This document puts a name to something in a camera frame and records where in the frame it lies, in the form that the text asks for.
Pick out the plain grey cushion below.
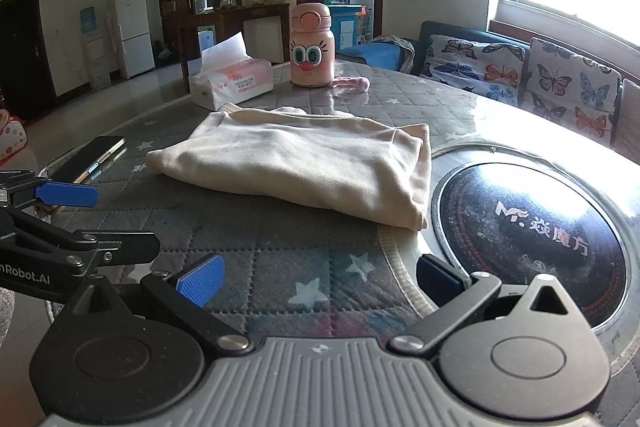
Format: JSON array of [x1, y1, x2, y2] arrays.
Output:
[[612, 78, 640, 158]]

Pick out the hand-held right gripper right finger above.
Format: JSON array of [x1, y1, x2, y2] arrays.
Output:
[[389, 252, 576, 355]]

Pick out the white refrigerator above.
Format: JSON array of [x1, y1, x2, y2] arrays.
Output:
[[112, 0, 157, 80]]

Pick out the polka dot toy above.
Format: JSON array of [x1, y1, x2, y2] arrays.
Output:
[[0, 109, 29, 160]]

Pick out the pink bottle strap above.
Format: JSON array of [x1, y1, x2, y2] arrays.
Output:
[[330, 76, 371, 94]]

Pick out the blue storage bin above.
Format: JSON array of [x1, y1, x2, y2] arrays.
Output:
[[327, 4, 369, 50]]

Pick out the black smartphone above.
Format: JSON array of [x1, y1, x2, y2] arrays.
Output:
[[47, 135, 127, 186]]

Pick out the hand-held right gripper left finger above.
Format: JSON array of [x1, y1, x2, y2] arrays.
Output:
[[65, 252, 256, 356]]

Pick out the black round induction cooker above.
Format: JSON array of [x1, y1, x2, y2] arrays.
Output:
[[429, 144, 629, 334]]

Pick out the person's left forearm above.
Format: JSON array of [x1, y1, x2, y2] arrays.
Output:
[[0, 289, 17, 350]]

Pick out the cream long-sleeve top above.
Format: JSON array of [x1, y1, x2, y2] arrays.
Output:
[[145, 103, 432, 231]]

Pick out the dark blue sofa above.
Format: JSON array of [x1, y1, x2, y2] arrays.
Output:
[[410, 20, 640, 158]]

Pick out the pink cartoon-face bottle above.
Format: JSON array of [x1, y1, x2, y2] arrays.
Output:
[[289, 2, 335, 88]]

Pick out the butterfly print cushion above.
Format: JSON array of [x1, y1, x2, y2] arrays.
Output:
[[520, 38, 622, 148], [421, 34, 527, 108]]

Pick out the grey quilted table cover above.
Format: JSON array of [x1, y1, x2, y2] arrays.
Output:
[[30, 57, 640, 427]]

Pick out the blue blanket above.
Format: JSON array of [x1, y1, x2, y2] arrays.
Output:
[[337, 34, 417, 74]]

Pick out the pink and white tissue box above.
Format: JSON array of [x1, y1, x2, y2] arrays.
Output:
[[188, 31, 274, 110]]

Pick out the dark wooden door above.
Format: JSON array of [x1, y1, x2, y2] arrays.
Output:
[[0, 0, 57, 122]]

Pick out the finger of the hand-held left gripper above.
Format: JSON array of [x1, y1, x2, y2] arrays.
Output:
[[0, 206, 162, 276], [0, 169, 100, 208]]

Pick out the water dispenser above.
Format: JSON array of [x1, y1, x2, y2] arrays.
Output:
[[79, 5, 114, 90]]

